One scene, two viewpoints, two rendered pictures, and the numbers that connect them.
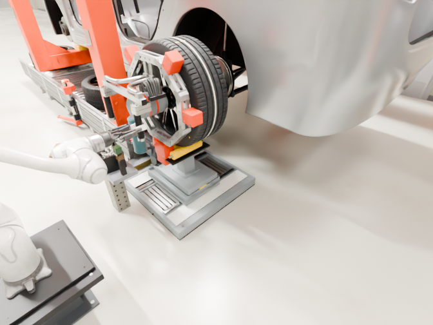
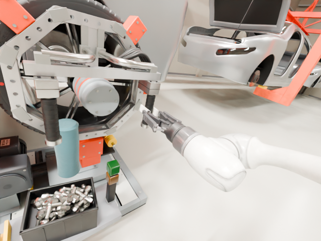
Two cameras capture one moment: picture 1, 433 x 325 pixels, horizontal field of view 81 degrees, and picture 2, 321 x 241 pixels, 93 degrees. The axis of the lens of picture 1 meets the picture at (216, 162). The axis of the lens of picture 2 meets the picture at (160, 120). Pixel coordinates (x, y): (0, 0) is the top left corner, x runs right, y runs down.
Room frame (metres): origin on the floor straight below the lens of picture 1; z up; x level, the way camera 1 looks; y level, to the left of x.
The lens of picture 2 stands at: (1.10, 1.00, 1.09)
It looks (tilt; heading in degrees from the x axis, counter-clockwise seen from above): 27 degrees down; 272
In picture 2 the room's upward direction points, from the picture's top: 14 degrees clockwise
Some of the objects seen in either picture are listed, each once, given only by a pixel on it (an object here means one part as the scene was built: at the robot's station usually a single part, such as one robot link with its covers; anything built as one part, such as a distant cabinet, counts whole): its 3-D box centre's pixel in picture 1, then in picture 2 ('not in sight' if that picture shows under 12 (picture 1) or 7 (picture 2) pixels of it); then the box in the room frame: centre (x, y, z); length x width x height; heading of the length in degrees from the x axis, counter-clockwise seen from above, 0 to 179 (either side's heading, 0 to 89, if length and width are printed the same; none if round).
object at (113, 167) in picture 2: (117, 149); (113, 167); (1.24, 0.58, 0.64); 0.04 x 0.04 x 0.04; 45
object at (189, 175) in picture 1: (185, 160); (82, 153); (1.59, 0.24, 0.32); 0.40 x 0.30 x 0.28; 45
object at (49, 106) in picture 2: (109, 107); (51, 120); (1.42, 0.65, 0.83); 0.04 x 0.04 x 0.16
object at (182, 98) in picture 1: (157, 100); (90, 85); (1.47, 0.36, 0.85); 0.54 x 0.07 x 0.54; 45
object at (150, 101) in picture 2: (139, 126); (148, 110); (1.18, 0.41, 0.83); 0.04 x 0.04 x 0.16
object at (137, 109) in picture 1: (140, 107); (148, 85); (1.20, 0.38, 0.93); 0.09 x 0.05 x 0.05; 135
